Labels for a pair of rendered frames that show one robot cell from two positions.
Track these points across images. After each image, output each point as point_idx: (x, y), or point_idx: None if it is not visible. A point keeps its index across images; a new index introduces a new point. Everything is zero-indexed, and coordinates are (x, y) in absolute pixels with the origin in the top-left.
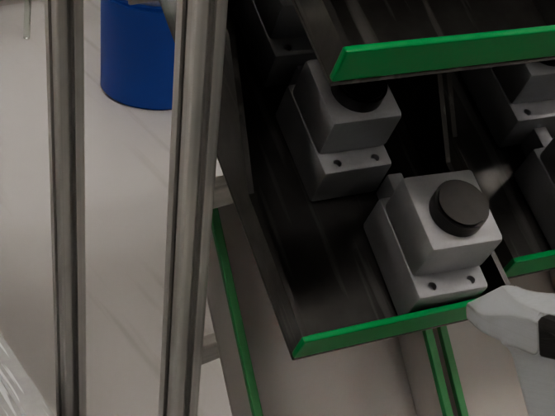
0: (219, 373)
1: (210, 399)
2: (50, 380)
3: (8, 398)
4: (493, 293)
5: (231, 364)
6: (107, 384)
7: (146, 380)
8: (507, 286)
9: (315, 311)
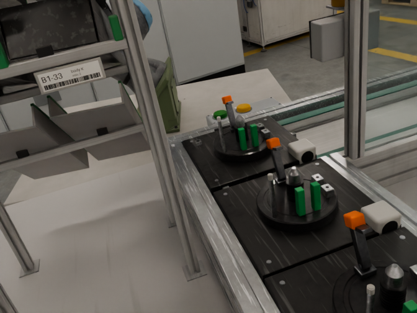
0: (110, 312)
1: (123, 296)
2: (197, 312)
3: (213, 223)
4: (109, 3)
5: (136, 117)
6: (169, 308)
7: (149, 309)
8: (107, 2)
9: None
